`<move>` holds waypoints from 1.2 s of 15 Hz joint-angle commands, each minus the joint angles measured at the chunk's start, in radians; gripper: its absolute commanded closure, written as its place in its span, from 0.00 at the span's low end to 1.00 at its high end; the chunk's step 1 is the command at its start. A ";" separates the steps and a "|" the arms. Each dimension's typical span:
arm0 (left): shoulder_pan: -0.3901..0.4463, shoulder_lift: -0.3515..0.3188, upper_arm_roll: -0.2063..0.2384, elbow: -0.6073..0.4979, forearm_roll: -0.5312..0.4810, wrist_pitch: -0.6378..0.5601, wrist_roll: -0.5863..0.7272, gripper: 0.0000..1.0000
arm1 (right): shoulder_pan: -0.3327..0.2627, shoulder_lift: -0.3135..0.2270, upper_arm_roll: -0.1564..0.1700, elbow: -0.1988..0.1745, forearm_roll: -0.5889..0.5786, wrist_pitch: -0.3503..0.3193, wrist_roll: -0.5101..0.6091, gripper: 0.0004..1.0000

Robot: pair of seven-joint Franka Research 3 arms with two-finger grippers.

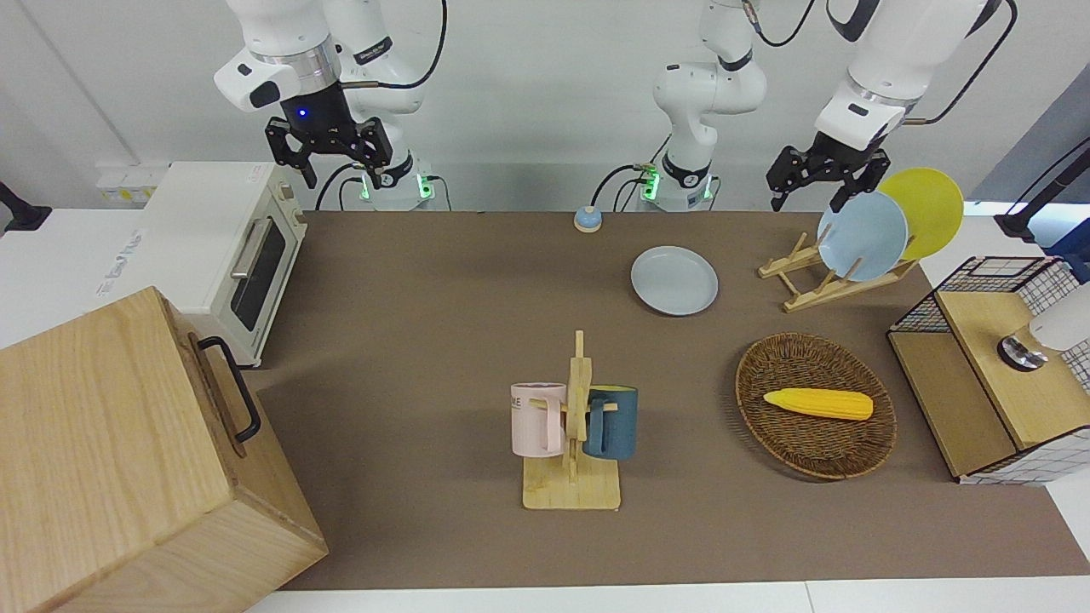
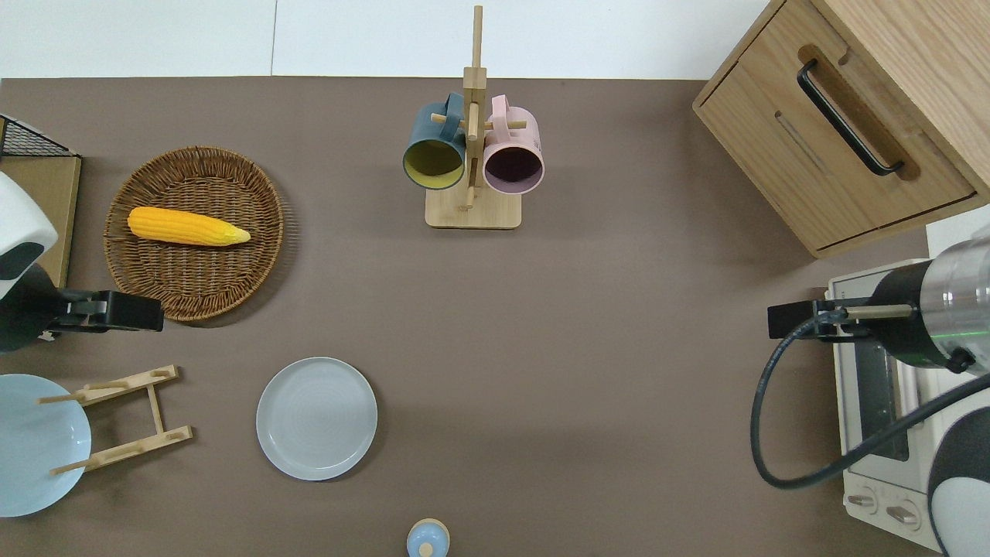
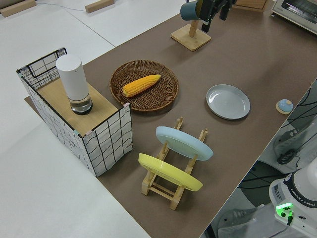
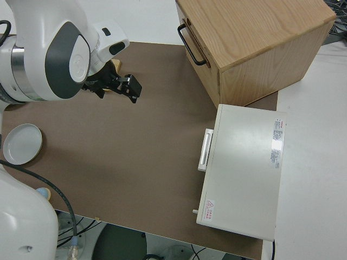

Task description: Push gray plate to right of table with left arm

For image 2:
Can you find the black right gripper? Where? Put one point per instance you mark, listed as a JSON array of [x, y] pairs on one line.
[[793, 319]]

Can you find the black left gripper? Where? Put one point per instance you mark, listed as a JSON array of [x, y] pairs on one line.
[[128, 312]]

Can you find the gray round plate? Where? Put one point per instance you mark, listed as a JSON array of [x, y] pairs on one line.
[[317, 418]]

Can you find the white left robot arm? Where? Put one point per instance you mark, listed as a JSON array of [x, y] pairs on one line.
[[19, 224]]

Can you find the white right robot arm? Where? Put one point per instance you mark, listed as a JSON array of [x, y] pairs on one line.
[[955, 294]]

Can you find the wooden plate rack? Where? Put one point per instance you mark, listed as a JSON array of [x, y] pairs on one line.
[[157, 410]]

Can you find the light blue plate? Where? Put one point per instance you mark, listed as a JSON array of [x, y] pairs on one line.
[[35, 449]]

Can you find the brown wicker basket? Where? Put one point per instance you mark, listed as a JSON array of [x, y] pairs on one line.
[[197, 275]]

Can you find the yellow corn cob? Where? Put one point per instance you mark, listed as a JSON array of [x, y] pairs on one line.
[[186, 227]]

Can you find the white toaster oven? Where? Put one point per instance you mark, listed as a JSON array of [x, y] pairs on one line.
[[858, 402]]

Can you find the wooden cabinet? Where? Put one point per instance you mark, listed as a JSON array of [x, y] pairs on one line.
[[773, 162]]

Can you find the pink mug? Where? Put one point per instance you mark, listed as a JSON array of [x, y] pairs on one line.
[[514, 139]]

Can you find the wooden mug tree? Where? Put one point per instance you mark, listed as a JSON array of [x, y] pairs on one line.
[[473, 209]]

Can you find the dark blue mug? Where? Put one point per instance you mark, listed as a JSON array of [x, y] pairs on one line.
[[433, 135]]

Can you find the light blue bottle wooden cap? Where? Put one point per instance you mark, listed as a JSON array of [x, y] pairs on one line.
[[428, 538]]

